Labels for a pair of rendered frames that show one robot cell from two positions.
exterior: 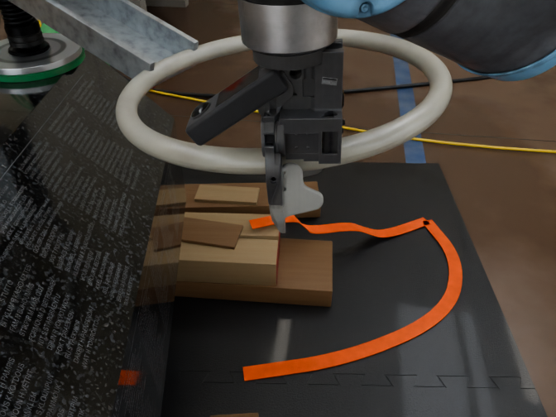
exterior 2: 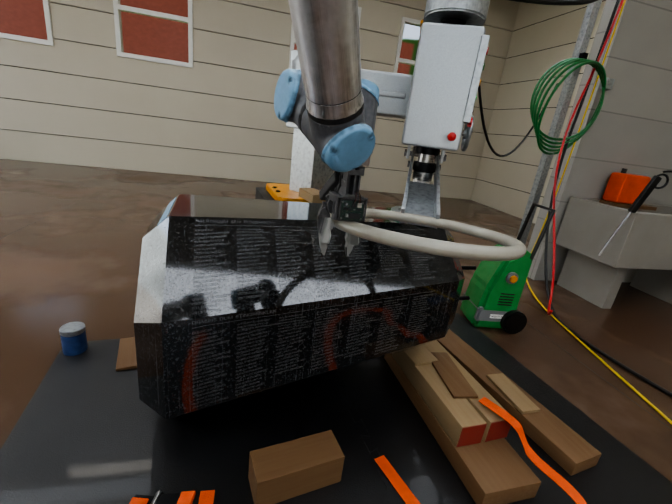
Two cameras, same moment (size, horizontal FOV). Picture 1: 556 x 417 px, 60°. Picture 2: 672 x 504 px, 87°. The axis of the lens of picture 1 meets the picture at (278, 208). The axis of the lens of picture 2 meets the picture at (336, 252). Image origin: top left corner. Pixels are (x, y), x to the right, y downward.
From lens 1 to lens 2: 76 cm
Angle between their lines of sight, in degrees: 60
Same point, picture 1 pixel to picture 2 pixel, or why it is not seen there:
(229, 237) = (459, 391)
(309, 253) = (508, 464)
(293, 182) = (327, 226)
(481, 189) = not seen: outside the picture
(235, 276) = (439, 414)
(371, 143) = (362, 228)
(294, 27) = not seen: hidden behind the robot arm
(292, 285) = (466, 459)
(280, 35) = not seen: hidden behind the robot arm
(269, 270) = (456, 428)
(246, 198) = (520, 403)
